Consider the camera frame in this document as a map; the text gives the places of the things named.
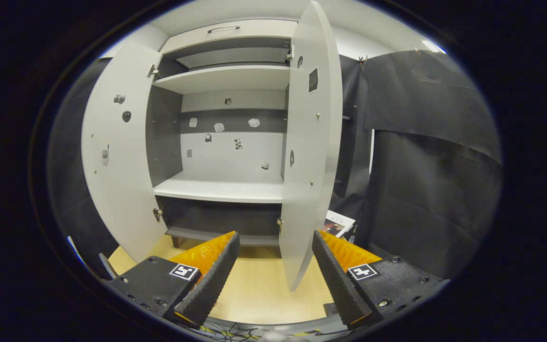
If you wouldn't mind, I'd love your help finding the white cabinet door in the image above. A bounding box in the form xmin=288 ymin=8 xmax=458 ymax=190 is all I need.
xmin=81 ymin=44 xmax=167 ymax=263
xmin=278 ymin=0 xmax=344 ymax=291

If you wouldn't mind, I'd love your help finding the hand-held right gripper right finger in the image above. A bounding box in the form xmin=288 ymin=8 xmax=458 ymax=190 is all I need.
xmin=311 ymin=230 xmax=445 ymax=328

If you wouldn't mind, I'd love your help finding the black backdrop cloth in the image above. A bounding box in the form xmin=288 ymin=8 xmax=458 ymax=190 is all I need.
xmin=46 ymin=50 xmax=503 ymax=281

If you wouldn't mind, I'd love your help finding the white cabinet drawer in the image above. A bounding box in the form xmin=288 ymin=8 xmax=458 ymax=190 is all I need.
xmin=160 ymin=19 xmax=299 ymax=55

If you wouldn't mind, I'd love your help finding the white cabinet shelf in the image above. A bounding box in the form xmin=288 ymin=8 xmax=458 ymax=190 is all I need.
xmin=153 ymin=171 xmax=284 ymax=204
xmin=152 ymin=65 xmax=291 ymax=94

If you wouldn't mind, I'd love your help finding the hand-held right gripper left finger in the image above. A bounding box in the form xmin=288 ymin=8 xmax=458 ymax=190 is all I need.
xmin=105 ymin=231 xmax=241 ymax=328

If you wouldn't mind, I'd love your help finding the bundle of thin cables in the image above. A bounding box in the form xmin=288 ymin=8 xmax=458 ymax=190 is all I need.
xmin=193 ymin=321 xmax=264 ymax=340

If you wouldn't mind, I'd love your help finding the printed booklet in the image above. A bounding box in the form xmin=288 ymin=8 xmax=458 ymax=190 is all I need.
xmin=323 ymin=210 xmax=356 ymax=238

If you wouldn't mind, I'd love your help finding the white and grey cabinet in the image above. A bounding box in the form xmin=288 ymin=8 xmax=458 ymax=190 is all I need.
xmin=146 ymin=19 xmax=299 ymax=247

